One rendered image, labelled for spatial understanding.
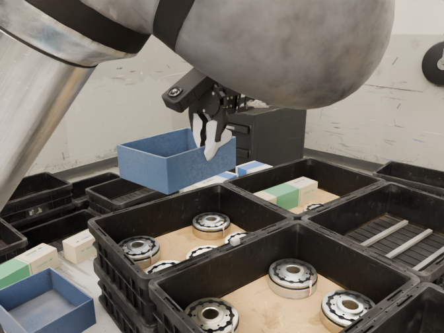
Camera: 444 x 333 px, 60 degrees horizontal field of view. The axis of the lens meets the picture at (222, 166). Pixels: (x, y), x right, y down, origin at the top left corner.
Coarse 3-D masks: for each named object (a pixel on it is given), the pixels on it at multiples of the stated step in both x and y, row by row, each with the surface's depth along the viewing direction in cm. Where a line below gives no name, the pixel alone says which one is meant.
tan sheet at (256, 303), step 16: (240, 288) 82; (256, 288) 82; (320, 288) 82; (336, 288) 82; (240, 304) 78; (256, 304) 78; (272, 304) 78; (288, 304) 78; (304, 304) 78; (320, 304) 78; (240, 320) 73; (256, 320) 73; (272, 320) 73; (288, 320) 73; (304, 320) 73; (320, 320) 73
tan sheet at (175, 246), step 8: (232, 224) 110; (176, 232) 105; (184, 232) 105; (192, 232) 105; (232, 232) 105; (160, 240) 101; (168, 240) 101; (176, 240) 101; (184, 240) 101; (192, 240) 101; (200, 240) 101; (208, 240) 101; (216, 240) 101; (224, 240) 101; (160, 248) 97; (168, 248) 97; (176, 248) 97; (184, 248) 97; (192, 248) 97; (160, 256) 94; (168, 256) 94; (176, 256) 94; (184, 256) 94
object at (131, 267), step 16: (192, 192) 106; (240, 192) 106; (128, 208) 96; (272, 208) 97; (96, 224) 89; (112, 240) 82; (240, 240) 82; (112, 256) 80; (128, 256) 76; (128, 272) 74; (144, 272) 71; (160, 272) 71; (144, 288) 70
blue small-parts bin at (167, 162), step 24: (120, 144) 78; (144, 144) 83; (168, 144) 88; (192, 144) 92; (120, 168) 79; (144, 168) 73; (168, 168) 69; (192, 168) 74; (216, 168) 80; (168, 192) 71
